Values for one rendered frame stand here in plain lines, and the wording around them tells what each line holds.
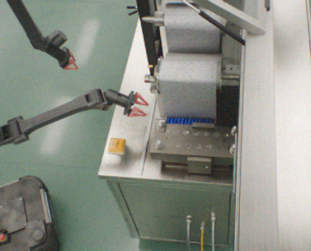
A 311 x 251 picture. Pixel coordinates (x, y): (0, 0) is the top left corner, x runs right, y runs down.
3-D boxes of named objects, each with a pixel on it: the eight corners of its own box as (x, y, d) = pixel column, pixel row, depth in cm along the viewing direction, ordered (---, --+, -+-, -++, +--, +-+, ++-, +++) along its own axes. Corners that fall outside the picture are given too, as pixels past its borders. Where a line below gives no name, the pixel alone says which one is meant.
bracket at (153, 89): (156, 112, 205) (148, 70, 180) (168, 112, 204) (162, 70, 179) (155, 119, 202) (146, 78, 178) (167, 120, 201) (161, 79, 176)
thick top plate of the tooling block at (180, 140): (157, 130, 189) (155, 122, 185) (244, 134, 182) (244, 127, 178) (151, 159, 180) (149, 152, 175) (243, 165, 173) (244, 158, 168)
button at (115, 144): (111, 140, 198) (110, 137, 196) (125, 140, 196) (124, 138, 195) (108, 151, 194) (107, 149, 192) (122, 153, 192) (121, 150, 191)
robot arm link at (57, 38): (30, 34, 194) (33, 46, 189) (46, 19, 191) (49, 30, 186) (49, 47, 203) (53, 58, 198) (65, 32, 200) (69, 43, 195)
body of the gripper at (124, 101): (126, 116, 182) (111, 110, 180) (130, 99, 188) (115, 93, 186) (131, 108, 177) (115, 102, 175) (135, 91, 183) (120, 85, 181)
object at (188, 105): (164, 117, 187) (160, 91, 172) (215, 119, 183) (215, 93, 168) (164, 117, 187) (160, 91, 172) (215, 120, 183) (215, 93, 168)
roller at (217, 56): (168, 65, 193) (166, 46, 184) (223, 66, 189) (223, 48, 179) (165, 84, 186) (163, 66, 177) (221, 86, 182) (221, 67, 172)
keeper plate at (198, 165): (189, 168, 182) (187, 155, 173) (211, 170, 180) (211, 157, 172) (188, 173, 181) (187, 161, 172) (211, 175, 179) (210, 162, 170)
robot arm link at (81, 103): (10, 143, 174) (4, 120, 177) (17, 145, 179) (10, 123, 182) (103, 104, 172) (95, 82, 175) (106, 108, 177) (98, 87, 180)
